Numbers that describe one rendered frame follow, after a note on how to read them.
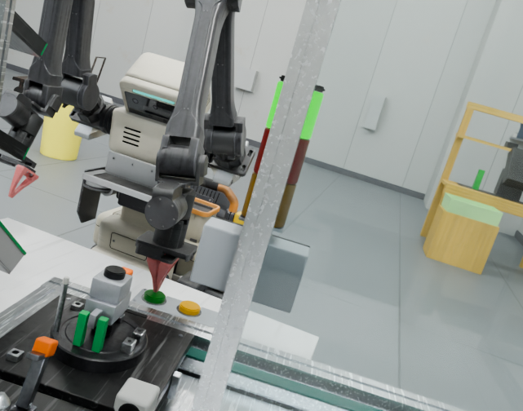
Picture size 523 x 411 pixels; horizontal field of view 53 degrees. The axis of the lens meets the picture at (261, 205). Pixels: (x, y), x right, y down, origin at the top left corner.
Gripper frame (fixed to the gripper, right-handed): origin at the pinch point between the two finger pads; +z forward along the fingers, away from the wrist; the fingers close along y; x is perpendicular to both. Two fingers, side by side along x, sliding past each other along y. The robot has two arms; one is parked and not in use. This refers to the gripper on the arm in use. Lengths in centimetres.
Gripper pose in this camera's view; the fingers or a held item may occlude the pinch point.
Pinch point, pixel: (157, 286)
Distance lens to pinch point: 101.8
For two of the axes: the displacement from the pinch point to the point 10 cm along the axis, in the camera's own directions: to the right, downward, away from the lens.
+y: 9.5, 2.9, -0.7
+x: 1.3, -2.0, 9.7
